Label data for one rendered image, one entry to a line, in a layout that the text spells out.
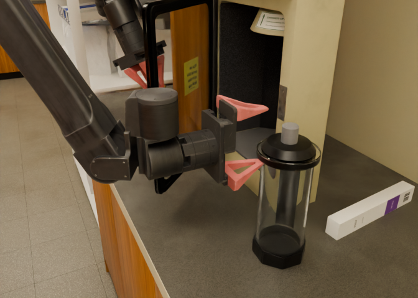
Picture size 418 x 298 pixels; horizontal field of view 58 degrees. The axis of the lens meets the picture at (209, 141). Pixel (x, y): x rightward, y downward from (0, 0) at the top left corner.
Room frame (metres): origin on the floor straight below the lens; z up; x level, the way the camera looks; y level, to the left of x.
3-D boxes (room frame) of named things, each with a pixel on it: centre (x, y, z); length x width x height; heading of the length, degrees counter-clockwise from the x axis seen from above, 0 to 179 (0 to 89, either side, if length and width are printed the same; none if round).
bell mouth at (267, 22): (0.87, -0.18, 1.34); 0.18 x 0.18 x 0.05
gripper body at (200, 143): (0.52, 0.01, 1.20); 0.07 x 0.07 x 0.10; 26
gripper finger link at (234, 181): (0.55, -0.05, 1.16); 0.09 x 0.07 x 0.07; 116
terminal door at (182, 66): (0.83, 0.05, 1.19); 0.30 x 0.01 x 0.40; 157
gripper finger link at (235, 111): (0.55, -0.05, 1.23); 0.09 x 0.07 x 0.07; 116
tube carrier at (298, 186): (0.58, -0.14, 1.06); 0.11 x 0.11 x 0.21
